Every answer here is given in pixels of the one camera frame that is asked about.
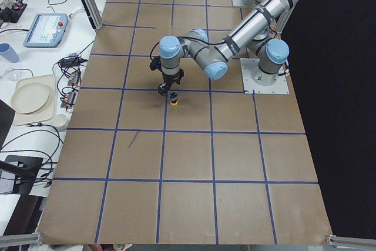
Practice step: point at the beige round plate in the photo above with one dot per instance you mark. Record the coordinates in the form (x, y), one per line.
(30, 97)

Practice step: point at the yellow push button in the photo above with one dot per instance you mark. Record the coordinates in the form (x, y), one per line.
(173, 99)

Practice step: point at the white paper cup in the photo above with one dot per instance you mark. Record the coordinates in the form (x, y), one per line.
(61, 122)

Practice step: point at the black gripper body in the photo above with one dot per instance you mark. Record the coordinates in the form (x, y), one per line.
(170, 79)

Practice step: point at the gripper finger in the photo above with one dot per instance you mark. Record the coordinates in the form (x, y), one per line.
(164, 88)

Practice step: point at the blue plastic cup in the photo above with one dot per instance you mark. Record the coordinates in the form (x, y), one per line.
(8, 53)

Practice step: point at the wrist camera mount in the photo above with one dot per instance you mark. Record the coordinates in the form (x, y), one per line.
(155, 64)

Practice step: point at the beige tray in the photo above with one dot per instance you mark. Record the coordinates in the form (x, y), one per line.
(46, 112)

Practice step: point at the black tripod base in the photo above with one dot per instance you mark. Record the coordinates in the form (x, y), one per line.
(18, 174)

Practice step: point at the near teach pendant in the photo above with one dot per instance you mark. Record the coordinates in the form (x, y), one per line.
(46, 31)

